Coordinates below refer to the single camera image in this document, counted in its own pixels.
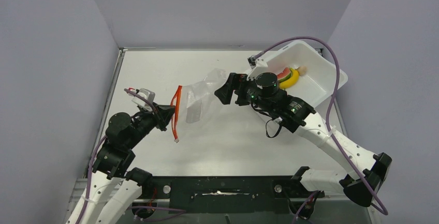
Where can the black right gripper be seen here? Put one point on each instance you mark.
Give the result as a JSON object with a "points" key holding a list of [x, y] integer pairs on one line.
{"points": [[237, 82]]}

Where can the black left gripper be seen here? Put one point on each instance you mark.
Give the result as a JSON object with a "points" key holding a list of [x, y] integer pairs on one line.
{"points": [[162, 116]]}

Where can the clear zip top bag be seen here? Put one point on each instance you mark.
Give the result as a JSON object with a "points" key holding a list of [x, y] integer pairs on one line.
{"points": [[195, 105]]}

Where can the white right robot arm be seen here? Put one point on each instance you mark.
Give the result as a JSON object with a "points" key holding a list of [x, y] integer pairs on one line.
{"points": [[363, 172]]}

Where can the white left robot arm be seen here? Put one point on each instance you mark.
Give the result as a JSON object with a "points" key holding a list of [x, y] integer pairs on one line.
{"points": [[114, 153]]}

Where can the watermelon slice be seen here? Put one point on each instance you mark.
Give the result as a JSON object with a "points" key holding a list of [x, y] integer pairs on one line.
{"points": [[284, 75]]}

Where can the yellow banana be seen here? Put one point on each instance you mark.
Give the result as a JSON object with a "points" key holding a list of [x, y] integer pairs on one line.
{"points": [[292, 80]]}

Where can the beige ginger piece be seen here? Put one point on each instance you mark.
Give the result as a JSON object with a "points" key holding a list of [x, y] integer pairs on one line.
{"points": [[302, 70]]}

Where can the white plastic tub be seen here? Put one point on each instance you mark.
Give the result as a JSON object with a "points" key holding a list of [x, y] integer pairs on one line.
{"points": [[318, 84]]}

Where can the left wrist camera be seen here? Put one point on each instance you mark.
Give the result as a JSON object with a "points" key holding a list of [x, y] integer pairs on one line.
{"points": [[144, 94]]}

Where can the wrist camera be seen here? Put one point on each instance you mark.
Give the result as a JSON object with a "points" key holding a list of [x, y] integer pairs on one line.
{"points": [[144, 94], [257, 66]]}

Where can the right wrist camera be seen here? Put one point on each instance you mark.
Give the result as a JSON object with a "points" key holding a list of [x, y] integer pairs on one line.
{"points": [[257, 66]]}

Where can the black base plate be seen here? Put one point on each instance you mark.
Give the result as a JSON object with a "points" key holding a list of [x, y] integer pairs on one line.
{"points": [[224, 194]]}

